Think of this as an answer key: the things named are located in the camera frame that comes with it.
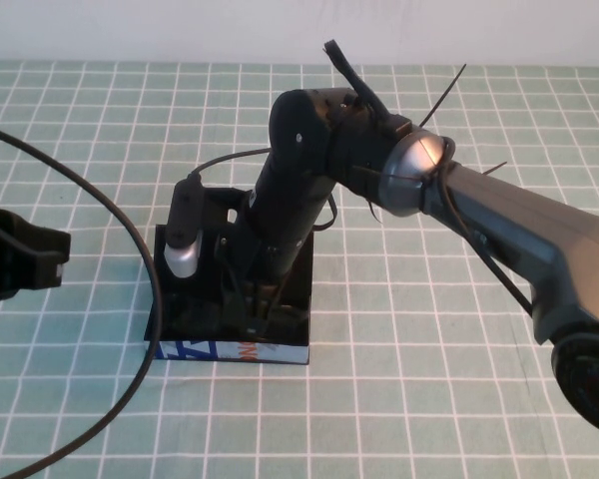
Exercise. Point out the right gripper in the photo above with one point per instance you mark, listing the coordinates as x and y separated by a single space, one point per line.
264 254

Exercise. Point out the black printed glasses case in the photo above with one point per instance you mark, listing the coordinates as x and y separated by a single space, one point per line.
229 352

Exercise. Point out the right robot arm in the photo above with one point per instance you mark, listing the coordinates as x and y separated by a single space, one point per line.
504 214

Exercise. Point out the black zip tie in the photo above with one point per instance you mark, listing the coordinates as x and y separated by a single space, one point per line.
444 95
373 212
494 168

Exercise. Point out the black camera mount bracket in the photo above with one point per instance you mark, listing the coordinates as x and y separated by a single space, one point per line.
224 204

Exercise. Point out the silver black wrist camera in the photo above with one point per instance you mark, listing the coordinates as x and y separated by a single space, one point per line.
182 224

